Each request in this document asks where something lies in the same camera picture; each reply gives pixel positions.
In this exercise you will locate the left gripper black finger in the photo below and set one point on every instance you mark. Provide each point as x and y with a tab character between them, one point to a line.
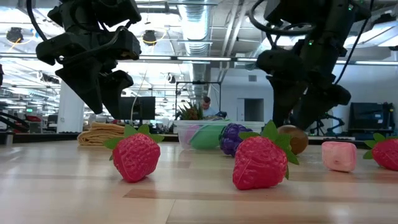
115	90
88	87

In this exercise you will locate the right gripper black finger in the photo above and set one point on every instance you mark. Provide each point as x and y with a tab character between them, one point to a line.
286	99
320	102

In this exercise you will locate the brown toy kiwi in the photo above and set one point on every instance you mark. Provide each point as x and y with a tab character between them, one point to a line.
299	141

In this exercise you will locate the pale pink squishy toy block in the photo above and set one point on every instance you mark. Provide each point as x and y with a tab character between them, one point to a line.
339	155

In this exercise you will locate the red toy strawberry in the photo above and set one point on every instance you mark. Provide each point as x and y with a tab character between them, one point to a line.
259	163
136	158
385	154

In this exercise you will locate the purple toy grape bunch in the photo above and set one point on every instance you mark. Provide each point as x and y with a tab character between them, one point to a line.
230	140

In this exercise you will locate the smooth green toy vegetable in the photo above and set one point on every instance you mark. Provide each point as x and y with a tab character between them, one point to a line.
206	138

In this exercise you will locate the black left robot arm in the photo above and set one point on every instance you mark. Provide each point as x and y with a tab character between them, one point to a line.
93	12

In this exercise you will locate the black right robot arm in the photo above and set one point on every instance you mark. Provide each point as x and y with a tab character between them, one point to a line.
326	15

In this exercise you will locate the black background robot arm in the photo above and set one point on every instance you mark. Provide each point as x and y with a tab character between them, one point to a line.
329	123

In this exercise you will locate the clear plastic tupperware container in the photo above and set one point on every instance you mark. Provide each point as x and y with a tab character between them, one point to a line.
180	137

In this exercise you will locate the black background monitor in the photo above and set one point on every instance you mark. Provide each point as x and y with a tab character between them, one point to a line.
143	109

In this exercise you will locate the dark doorway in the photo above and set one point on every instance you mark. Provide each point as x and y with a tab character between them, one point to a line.
253	110

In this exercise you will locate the white column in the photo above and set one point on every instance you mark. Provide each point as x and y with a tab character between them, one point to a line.
71	119

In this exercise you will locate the folded tan cloth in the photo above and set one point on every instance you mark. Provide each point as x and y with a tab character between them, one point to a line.
96	135

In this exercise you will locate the black background equipment case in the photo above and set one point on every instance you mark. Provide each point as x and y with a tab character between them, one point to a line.
370	116

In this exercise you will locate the black ceiling-hung device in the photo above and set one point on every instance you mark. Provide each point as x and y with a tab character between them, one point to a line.
14	34
149	37

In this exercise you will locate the potted succulent in black pot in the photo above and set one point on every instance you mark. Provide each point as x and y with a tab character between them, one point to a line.
189	113

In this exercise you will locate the person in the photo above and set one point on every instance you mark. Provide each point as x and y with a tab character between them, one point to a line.
207	107

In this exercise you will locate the horizontal light bar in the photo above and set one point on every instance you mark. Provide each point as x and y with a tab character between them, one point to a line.
202	58

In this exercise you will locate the black aluminium rig frame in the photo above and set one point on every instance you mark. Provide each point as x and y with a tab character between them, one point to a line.
40	137

